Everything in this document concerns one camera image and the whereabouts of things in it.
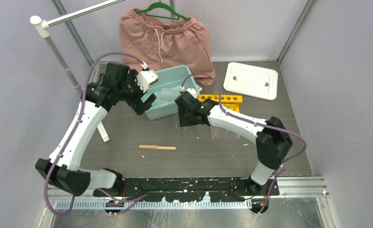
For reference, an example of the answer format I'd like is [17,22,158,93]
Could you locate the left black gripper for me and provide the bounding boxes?
[118,69,156,114]

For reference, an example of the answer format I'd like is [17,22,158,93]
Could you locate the green clothes hanger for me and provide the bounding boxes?
[136,0,191,21]

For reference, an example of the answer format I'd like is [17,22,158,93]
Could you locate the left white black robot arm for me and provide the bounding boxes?
[35,63,159,196]

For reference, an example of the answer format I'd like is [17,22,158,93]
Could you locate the white red wash bottle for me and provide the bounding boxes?
[159,88,181,101]

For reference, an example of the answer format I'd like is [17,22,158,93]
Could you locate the yellow test tube rack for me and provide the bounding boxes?
[198,94,243,113]

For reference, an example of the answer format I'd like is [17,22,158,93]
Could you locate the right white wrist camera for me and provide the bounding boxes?
[180,86,198,98]

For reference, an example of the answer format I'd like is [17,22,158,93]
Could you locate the wooden test tube clamp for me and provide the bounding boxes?
[139,145,177,150]

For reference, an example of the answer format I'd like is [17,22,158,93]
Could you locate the teal plastic bin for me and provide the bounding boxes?
[142,65,200,120]

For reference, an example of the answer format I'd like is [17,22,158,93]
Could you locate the white plastic tray lid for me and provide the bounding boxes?
[224,62,279,101]

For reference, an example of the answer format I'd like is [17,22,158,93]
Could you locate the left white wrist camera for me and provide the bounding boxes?
[136,61,159,93]

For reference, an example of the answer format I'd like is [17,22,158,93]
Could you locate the clear well plate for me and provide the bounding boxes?
[211,126,240,140]

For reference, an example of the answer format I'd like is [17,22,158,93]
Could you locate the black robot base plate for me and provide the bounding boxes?
[104,177,280,202]

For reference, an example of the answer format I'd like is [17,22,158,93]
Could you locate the small clear glass beaker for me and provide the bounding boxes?
[176,123,187,130]

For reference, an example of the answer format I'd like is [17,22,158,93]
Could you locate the pink shorts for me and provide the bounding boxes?
[119,9,216,86]

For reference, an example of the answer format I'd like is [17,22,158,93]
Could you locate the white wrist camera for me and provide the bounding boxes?
[136,61,159,93]
[180,86,198,98]

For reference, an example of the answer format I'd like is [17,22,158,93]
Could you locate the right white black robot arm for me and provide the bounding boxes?
[175,91,293,195]

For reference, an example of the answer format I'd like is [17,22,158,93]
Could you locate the white metal clothes rack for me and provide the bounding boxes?
[29,0,126,143]

